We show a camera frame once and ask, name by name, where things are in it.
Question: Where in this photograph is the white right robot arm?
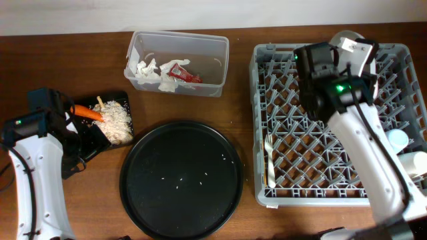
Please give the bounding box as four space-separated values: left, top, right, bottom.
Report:
294 37 426 239

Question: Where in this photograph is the white napkin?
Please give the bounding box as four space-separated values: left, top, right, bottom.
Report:
129 59 190 93

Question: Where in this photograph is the wooden chopstick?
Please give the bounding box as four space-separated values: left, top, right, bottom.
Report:
262 160 268 188

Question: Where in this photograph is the pile of rice and shells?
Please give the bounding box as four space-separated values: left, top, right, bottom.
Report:
92 96 133 145

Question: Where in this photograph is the white cup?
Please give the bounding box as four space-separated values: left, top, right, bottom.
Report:
398 151 427 178

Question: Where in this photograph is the light blue cup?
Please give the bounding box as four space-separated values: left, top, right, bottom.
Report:
385 129 409 154

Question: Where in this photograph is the white plastic fork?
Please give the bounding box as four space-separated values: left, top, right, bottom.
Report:
264 134 276 188

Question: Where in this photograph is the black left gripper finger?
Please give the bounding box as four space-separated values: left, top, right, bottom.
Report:
61 157 87 179
79 125 111 162

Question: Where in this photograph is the black rectangular tray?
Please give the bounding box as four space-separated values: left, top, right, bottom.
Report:
72 90 133 162

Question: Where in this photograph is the round black serving tray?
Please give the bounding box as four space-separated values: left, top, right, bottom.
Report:
119 121 244 239

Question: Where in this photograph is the grey plate with food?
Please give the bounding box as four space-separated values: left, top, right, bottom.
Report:
329 30 364 51

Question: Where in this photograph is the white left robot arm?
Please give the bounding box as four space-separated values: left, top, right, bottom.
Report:
1 88 111 239

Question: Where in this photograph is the grey dishwasher rack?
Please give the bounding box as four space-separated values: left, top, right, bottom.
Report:
250 43 426 207

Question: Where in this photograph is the pink bowl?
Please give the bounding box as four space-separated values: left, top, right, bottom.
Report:
372 80 379 100

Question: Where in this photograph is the red snack wrapper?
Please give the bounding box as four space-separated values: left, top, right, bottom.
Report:
168 63 203 83

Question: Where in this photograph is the clear plastic waste bin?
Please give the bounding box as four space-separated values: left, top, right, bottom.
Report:
124 31 230 97

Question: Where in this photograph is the orange carrot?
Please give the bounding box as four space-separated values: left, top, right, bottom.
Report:
70 105 103 122

